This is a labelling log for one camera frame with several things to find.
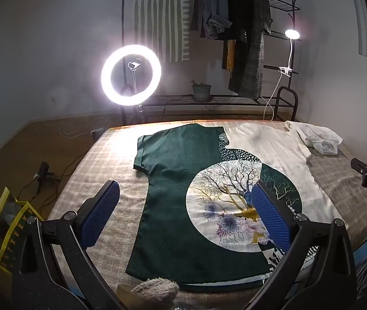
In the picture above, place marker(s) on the white clip lamp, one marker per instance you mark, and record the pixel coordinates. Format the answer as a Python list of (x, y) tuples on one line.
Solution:
[(292, 34)]

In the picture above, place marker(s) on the phone holder clamp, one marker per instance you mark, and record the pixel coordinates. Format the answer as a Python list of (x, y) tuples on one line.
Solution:
[(134, 65)]

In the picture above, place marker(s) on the beige plaid blanket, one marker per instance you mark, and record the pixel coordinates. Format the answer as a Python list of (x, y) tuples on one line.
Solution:
[(112, 148)]

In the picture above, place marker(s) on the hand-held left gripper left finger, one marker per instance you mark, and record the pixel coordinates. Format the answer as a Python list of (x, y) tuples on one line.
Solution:
[(101, 213)]

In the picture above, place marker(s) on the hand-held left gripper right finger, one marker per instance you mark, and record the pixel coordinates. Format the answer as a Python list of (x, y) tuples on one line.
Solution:
[(272, 213)]

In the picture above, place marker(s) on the crumpled white clothes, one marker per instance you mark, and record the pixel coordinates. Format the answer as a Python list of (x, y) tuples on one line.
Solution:
[(319, 135)]

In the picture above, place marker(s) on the blue denim jacket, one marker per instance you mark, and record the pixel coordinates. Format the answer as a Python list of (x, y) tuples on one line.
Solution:
[(214, 9)]

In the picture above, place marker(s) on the grey plaid coat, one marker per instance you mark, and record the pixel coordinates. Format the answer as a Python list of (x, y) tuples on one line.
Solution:
[(251, 64)]

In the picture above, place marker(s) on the striped wall hanging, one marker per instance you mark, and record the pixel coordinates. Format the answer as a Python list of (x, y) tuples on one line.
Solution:
[(157, 22)]

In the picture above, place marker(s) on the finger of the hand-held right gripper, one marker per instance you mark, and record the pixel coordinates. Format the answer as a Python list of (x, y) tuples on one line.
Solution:
[(361, 166)]

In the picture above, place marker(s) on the green and white printed t-shirt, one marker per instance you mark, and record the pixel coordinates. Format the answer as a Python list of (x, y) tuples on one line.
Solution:
[(170, 200)]

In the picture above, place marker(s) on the potted plant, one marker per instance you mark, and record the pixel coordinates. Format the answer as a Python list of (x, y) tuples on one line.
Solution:
[(201, 93)]

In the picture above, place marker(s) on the person's left hand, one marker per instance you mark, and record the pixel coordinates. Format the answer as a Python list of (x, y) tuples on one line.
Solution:
[(156, 292)]

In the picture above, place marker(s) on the small black tripod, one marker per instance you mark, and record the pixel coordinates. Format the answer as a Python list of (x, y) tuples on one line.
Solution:
[(43, 169)]

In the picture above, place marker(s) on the black metal clothes rack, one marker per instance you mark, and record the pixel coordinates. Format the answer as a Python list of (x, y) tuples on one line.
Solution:
[(235, 98)]

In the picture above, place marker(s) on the yellow hanging garment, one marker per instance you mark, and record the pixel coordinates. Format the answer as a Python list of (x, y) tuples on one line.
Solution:
[(229, 55)]

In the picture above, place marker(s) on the black metal bed frame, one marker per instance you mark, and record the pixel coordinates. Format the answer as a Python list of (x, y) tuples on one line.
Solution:
[(294, 103)]

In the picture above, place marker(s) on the dark hanging coat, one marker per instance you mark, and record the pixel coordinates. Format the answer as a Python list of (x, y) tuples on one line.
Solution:
[(235, 6)]

